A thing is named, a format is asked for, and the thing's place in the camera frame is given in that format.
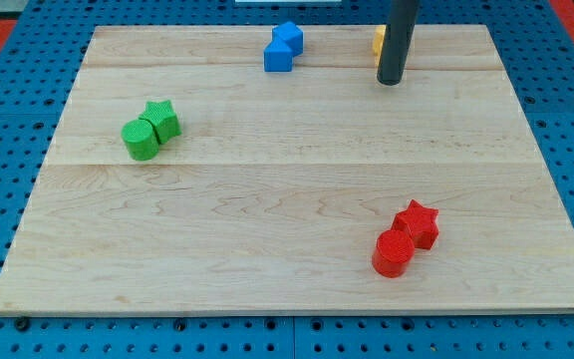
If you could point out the light wooden board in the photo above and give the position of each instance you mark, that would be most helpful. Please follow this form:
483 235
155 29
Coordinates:
271 200

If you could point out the red star block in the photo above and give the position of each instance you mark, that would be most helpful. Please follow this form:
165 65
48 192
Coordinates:
419 222

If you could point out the yellow block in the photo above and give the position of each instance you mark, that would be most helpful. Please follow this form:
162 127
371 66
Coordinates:
377 43

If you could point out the blue angular block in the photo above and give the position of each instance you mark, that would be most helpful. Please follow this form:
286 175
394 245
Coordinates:
278 57

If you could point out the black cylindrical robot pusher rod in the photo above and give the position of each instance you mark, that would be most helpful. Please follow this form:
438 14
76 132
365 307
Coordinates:
397 40

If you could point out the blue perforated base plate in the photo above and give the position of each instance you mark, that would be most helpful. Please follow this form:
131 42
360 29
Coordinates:
38 66

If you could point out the red cylinder block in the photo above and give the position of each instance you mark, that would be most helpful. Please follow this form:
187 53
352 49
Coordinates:
393 253

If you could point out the green star block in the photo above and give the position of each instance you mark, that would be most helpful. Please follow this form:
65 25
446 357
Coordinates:
163 118

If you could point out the blue cube block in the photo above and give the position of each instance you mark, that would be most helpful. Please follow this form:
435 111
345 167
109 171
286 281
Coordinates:
292 35

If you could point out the green cylinder block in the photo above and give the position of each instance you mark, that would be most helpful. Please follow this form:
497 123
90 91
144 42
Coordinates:
140 140

